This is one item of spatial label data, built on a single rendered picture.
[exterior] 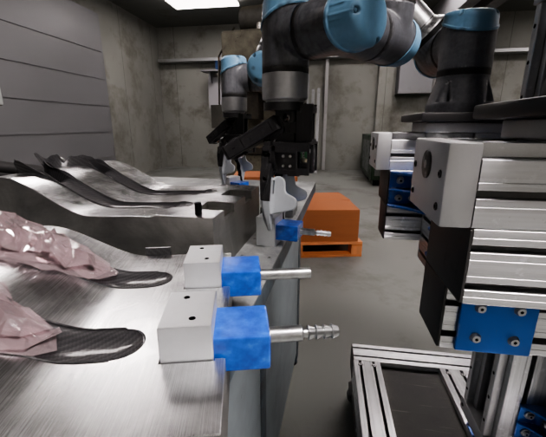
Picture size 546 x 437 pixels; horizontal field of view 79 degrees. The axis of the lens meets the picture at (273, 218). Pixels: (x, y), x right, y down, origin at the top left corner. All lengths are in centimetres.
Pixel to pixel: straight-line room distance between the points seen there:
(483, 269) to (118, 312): 37
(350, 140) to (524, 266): 777
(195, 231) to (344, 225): 225
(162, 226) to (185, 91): 838
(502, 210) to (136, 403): 37
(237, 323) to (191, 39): 875
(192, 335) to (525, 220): 35
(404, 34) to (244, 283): 44
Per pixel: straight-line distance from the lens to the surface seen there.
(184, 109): 884
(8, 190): 65
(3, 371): 28
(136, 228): 52
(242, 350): 25
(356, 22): 48
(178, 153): 895
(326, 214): 262
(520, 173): 42
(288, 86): 55
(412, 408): 120
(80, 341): 31
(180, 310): 26
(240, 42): 405
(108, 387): 25
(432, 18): 109
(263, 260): 54
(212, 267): 33
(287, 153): 56
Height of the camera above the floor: 101
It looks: 16 degrees down
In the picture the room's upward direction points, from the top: straight up
